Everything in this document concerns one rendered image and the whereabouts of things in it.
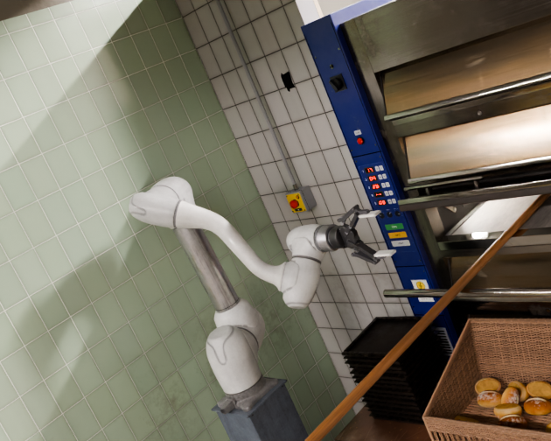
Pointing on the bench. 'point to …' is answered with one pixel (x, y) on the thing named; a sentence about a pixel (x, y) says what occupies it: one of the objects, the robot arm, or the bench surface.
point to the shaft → (421, 325)
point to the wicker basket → (452, 428)
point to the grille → (444, 340)
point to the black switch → (338, 83)
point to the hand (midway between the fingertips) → (383, 233)
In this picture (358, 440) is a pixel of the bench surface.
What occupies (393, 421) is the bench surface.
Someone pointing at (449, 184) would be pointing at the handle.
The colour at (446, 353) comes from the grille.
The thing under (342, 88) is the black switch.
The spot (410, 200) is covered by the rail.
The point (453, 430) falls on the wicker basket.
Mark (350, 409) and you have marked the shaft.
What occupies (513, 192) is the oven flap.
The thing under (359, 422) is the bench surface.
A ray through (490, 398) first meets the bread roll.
